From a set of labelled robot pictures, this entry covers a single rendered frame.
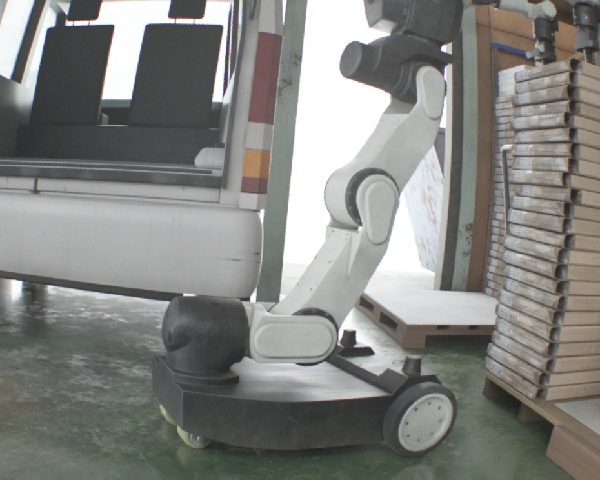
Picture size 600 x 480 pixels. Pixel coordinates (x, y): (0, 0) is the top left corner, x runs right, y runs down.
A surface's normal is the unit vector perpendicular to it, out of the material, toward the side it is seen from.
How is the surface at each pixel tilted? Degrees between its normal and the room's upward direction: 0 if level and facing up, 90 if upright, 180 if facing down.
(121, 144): 90
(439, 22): 99
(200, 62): 93
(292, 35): 90
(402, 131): 109
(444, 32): 121
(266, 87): 85
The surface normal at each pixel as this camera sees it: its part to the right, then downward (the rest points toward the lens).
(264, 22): 0.44, -0.16
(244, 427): 0.04, 0.07
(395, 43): 0.38, 0.11
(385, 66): 0.27, 0.48
